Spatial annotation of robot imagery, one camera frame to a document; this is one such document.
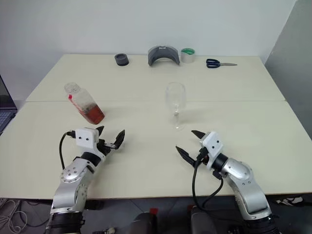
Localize clear wine glass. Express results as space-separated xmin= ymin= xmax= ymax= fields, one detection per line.
xmin=164 ymin=81 xmax=187 ymax=132

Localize tape roll green core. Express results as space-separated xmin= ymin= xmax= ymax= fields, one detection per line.
xmin=180 ymin=47 xmax=196 ymax=64

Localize dark rounded shape red mark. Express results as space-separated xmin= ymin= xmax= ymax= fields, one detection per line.
xmin=187 ymin=205 xmax=218 ymax=234
xmin=127 ymin=208 xmax=158 ymax=234

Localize blue handled scissors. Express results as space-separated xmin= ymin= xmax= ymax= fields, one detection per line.
xmin=206 ymin=58 xmax=238 ymax=69

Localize clear plastic bottle red drink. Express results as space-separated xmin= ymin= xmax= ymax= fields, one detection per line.
xmin=64 ymin=82 xmax=106 ymax=125

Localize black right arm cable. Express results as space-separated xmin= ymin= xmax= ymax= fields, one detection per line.
xmin=191 ymin=148 xmax=224 ymax=215

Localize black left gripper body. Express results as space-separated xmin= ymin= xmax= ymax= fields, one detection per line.
xmin=97 ymin=137 xmax=117 ymax=156

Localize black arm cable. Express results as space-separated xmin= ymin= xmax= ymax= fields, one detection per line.
xmin=191 ymin=148 xmax=224 ymax=215
xmin=58 ymin=131 xmax=77 ymax=171

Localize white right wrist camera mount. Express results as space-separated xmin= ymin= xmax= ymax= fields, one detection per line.
xmin=201 ymin=131 xmax=225 ymax=171

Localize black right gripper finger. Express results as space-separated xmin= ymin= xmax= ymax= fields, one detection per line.
xmin=175 ymin=145 xmax=197 ymax=167
xmin=191 ymin=129 xmax=207 ymax=141

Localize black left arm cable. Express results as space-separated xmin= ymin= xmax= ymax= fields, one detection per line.
xmin=58 ymin=131 xmax=77 ymax=171

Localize black round container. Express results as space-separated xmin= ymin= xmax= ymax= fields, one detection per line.
xmin=114 ymin=53 xmax=130 ymax=67

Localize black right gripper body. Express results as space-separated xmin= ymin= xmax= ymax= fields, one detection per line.
xmin=194 ymin=138 xmax=209 ymax=167

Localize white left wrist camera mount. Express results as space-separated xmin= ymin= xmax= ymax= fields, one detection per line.
xmin=75 ymin=127 xmax=106 ymax=163

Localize black white shoe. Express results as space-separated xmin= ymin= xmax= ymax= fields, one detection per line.
xmin=276 ymin=195 xmax=305 ymax=206

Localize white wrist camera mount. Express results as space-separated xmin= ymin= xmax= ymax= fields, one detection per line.
xmin=75 ymin=127 xmax=106 ymax=163
xmin=201 ymin=131 xmax=225 ymax=171

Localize white floor cables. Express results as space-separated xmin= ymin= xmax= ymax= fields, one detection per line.
xmin=0 ymin=197 xmax=28 ymax=234

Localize grey laptop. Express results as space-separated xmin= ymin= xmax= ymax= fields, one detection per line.
xmin=0 ymin=74 xmax=19 ymax=134

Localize grey curved face pad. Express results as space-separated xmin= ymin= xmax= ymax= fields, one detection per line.
xmin=147 ymin=45 xmax=181 ymax=66

